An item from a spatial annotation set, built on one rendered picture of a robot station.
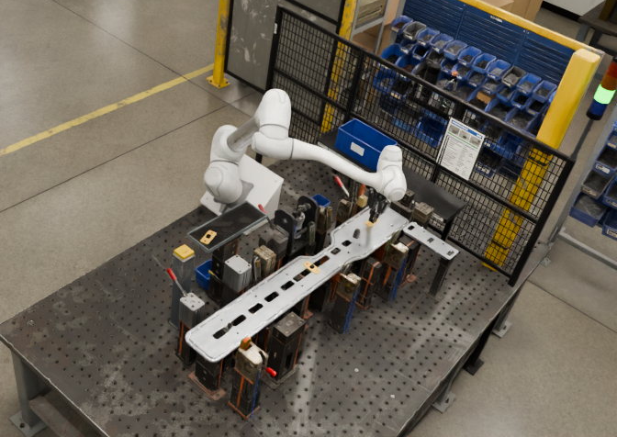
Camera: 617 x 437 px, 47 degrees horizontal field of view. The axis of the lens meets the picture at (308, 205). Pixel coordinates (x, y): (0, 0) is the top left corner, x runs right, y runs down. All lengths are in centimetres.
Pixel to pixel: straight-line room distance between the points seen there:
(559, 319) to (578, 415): 75
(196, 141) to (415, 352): 290
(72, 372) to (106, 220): 189
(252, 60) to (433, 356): 342
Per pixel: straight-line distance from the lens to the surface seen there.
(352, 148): 392
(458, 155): 378
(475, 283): 391
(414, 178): 392
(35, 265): 463
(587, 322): 512
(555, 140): 355
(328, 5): 541
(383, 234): 353
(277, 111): 320
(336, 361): 330
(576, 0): 973
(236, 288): 308
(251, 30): 599
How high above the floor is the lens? 324
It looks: 39 degrees down
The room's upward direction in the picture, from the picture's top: 12 degrees clockwise
